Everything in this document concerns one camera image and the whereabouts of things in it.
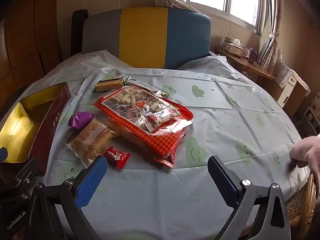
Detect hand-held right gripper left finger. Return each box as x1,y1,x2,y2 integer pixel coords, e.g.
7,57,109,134
30,155,108,240

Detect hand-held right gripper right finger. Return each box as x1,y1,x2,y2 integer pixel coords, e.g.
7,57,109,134
207,155,292,240

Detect small red candy packet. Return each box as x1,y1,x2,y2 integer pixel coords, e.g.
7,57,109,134
102,146,131,170

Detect clear rice cracker packet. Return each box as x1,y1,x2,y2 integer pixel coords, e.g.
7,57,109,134
66,119,118,168

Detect maroon gift box gold interior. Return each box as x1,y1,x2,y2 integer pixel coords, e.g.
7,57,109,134
0,82,72,177

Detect purple candy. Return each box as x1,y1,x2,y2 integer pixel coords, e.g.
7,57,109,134
68,112,95,130

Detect large red snack bag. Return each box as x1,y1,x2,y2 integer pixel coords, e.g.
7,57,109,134
93,85,195,168

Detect white and brown bar packet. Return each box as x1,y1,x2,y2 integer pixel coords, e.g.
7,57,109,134
125,76,169,98

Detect pale cloud print tablecloth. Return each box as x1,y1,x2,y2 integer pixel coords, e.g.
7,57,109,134
19,50,310,240

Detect wicker chair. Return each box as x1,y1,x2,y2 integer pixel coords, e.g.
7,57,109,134
285,172,318,240

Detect white side cabinet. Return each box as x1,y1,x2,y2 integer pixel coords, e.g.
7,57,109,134
276,76,299,109

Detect wooden desk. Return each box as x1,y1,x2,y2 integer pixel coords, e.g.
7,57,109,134
215,47,274,80

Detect floral cloth cover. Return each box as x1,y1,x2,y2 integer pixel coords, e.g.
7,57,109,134
271,60,310,95

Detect ornate tissue box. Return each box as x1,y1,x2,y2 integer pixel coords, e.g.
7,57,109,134
223,37,247,58

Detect floral hanging curtain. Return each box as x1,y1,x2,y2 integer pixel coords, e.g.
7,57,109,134
260,0,284,70

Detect grey yellow blue sofa backrest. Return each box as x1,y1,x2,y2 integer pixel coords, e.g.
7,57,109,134
72,7,212,69

